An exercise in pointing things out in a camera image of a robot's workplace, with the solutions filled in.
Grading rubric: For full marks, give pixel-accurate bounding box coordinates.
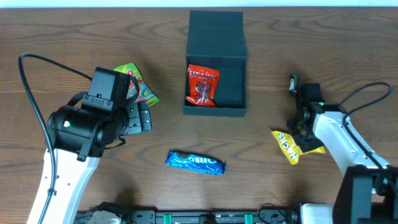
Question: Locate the yellow Hacks candy bag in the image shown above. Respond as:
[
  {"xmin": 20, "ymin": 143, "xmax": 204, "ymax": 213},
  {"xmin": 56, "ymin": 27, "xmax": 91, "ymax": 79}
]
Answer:
[{"xmin": 272, "ymin": 131, "xmax": 325, "ymax": 165}]

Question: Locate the green gummy candy bag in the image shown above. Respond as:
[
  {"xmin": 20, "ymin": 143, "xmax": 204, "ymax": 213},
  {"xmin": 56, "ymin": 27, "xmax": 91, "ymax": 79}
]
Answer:
[{"xmin": 114, "ymin": 63, "xmax": 160, "ymax": 106}]

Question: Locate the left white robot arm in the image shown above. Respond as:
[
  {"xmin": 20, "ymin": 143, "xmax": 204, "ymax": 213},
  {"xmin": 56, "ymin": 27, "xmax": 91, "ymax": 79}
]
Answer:
[{"xmin": 28, "ymin": 67, "xmax": 152, "ymax": 223}]

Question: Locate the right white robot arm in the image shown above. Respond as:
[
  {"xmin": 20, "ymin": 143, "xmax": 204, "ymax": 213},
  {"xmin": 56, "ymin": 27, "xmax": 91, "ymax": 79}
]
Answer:
[{"xmin": 288, "ymin": 81, "xmax": 397, "ymax": 223}]

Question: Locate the blue Oreo cookie pack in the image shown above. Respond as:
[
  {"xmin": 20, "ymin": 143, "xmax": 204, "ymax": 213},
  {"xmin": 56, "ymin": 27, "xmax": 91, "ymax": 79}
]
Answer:
[{"xmin": 165, "ymin": 151, "xmax": 226, "ymax": 175}]

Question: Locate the red snack bag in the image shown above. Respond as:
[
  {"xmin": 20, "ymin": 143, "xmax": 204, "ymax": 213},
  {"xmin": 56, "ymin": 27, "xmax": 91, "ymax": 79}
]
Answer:
[{"xmin": 185, "ymin": 64, "xmax": 220, "ymax": 107}]

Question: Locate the dark green open box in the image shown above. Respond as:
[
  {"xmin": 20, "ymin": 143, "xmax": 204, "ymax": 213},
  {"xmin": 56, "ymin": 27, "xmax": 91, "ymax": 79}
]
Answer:
[{"xmin": 182, "ymin": 10, "xmax": 248, "ymax": 117}]

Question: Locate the black mounting rail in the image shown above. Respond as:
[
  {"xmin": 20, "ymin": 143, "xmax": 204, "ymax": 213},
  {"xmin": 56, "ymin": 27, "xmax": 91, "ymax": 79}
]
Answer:
[{"xmin": 73, "ymin": 202, "xmax": 301, "ymax": 224}]

